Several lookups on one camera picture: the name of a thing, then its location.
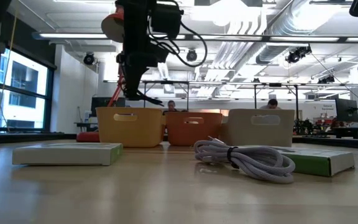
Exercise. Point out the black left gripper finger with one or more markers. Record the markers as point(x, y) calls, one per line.
point(134, 82)

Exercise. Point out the white green box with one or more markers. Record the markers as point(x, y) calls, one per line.
point(319, 163)
point(67, 154)

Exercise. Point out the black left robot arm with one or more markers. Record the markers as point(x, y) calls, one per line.
point(138, 25)

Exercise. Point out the yellow plastic bin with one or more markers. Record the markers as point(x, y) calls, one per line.
point(132, 130)

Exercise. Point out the orange plastic bin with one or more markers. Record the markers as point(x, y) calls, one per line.
point(194, 130)

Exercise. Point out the grey plastic bin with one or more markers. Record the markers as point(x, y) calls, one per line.
point(259, 130)

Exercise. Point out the dark wide monitor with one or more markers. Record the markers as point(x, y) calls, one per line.
point(99, 105)

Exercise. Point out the red desk lamp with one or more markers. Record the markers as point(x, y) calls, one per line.
point(110, 28)

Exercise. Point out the person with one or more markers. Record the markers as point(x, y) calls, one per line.
point(271, 104)
point(171, 106)

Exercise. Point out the large window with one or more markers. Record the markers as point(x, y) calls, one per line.
point(23, 90)

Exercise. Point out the black ceiling spotlight cluster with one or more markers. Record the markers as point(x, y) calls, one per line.
point(297, 54)

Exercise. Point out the black computer monitor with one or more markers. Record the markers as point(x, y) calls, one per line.
point(346, 110)

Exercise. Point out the black metal stand frame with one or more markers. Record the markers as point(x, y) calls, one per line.
point(166, 82)

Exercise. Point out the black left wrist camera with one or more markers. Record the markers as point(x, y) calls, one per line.
point(166, 20)

